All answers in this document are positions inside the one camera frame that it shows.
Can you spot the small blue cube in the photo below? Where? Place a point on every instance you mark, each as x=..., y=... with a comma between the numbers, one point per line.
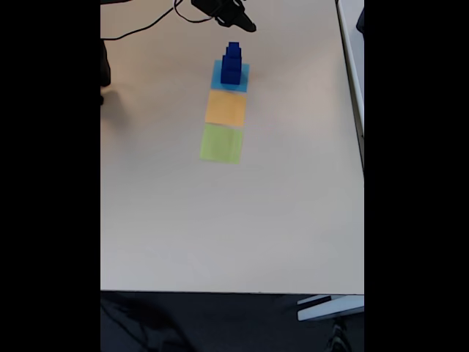
x=233, y=53

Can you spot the blue paper square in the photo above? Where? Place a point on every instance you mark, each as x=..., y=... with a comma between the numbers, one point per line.
x=216, y=83

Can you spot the orange paper square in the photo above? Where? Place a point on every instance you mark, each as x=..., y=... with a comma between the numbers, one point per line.
x=225, y=108

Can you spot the green paper square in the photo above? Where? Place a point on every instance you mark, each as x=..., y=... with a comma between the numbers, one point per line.
x=221, y=144

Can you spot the large blue cube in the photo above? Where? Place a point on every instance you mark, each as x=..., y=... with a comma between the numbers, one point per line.
x=230, y=77

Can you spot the dark blue object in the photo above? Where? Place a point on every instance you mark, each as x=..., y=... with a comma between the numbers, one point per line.
x=361, y=20

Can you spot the white side table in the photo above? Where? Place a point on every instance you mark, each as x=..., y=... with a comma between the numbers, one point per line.
x=353, y=73

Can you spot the white table foot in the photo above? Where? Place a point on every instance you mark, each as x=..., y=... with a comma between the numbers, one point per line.
x=329, y=309

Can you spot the black stand leg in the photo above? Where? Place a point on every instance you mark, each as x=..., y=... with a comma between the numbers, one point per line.
x=339, y=337

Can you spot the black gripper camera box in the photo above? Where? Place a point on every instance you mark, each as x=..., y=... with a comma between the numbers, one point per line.
x=223, y=21

